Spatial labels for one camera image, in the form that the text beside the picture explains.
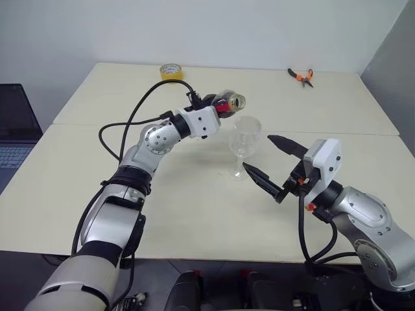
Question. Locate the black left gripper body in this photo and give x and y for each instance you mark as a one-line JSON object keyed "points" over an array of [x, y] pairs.
{"points": [[199, 103]]}

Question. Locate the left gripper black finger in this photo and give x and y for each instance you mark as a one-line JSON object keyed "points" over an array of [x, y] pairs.
{"points": [[210, 99]]}

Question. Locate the dark rounded shape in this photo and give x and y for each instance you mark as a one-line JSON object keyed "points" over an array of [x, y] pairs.
{"points": [[261, 291], [187, 291]]}

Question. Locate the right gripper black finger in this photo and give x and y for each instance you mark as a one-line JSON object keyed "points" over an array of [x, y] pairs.
{"points": [[290, 145], [264, 181]]}

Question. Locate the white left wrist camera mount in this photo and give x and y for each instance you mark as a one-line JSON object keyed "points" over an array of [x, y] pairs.
{"points": [[201, 124]]}

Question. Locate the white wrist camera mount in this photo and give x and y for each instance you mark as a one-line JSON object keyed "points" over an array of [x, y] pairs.
{"points": [[201, 124], [327, 162]]}

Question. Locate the yellow tape roll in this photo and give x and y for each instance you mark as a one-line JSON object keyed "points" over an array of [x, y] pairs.
{"points": [[171, 74]]}

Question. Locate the orange and black pliers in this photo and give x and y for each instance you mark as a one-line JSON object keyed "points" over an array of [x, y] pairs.
{"points": [[303, 77]]}

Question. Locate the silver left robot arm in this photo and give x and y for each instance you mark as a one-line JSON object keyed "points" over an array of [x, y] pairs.
{"points": [[155, 139]]}

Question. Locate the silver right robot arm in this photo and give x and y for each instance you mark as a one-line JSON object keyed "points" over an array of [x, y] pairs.
{"points": [[373, 214]]}

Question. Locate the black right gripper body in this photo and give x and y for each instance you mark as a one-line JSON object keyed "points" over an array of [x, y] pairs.
{"points": [[300, 181]]}

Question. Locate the clear wine glass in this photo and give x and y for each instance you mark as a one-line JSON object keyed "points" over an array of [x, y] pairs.
{"points": [[244, 136]]}

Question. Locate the small dark liquid bottle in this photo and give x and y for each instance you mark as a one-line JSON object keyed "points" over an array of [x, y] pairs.
{"points": [[231, 103]]}

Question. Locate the dark grey laptop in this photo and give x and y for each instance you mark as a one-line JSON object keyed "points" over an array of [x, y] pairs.
{"points": [[16, 116]]}

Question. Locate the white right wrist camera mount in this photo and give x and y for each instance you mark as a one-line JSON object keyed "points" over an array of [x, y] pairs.
{"points": [[327, 162]]}

